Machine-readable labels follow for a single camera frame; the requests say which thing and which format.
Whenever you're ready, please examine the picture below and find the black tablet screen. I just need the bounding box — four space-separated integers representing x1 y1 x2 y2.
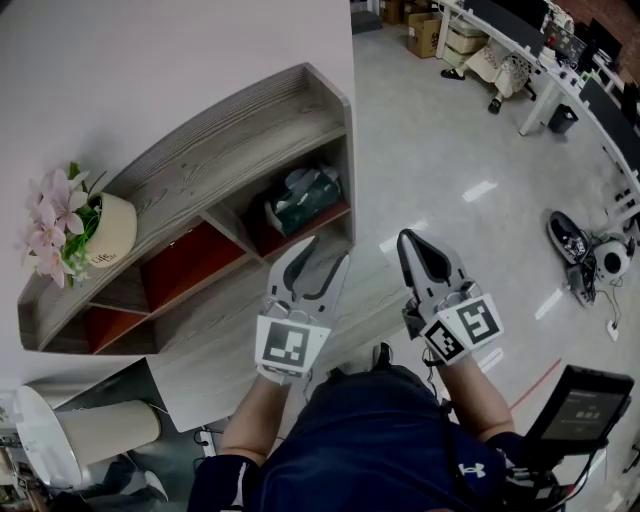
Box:
519 364 636 457

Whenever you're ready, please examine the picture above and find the person's left forearm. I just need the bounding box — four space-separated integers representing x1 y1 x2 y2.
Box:
219 374 292 464

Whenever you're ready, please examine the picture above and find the person's right forearm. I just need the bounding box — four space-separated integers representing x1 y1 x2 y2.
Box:
439 357 517 445

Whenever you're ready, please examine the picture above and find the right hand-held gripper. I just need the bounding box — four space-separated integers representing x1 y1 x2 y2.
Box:
396 228 505 369

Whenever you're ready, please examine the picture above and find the black monitor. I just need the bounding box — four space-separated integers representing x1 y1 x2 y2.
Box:
587 18 625 59

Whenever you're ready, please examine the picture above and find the white storage box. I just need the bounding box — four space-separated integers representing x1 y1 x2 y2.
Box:
443 25 489 55

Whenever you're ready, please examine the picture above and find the white work table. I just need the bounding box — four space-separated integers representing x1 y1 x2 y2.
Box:
432 0 640 236

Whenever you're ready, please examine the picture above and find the green white package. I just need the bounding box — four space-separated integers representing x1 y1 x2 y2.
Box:
264 167 347 237

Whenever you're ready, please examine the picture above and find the cream pot with pink flowers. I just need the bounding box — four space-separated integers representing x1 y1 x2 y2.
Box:
19 160 139 290

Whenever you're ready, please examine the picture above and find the spare grey black gripper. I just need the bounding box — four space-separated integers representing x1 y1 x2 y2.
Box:
546 209 594 264
565 259 599 307

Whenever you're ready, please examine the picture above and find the white round helmet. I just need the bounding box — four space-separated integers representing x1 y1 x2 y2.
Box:
597 234 636 276

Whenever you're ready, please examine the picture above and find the small cardboard box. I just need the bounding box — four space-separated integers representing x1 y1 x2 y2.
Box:
378 0 407 26

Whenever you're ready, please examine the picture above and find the person's dark shoe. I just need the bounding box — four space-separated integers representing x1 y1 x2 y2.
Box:
372 342 395 372

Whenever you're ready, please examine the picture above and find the person in dark blue jacket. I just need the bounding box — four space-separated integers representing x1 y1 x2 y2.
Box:
187 363 522 512

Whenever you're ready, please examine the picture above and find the grey wooden shelf desk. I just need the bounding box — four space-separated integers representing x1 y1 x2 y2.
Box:
17 62 417 435

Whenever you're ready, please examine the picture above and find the black trash bin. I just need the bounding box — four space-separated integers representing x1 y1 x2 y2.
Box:
548 103 580 135

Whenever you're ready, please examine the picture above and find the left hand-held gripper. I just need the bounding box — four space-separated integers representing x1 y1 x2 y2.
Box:
254 234 352 387

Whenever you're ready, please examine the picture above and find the brown cardboard box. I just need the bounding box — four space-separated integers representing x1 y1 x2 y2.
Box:
405 12 445 60

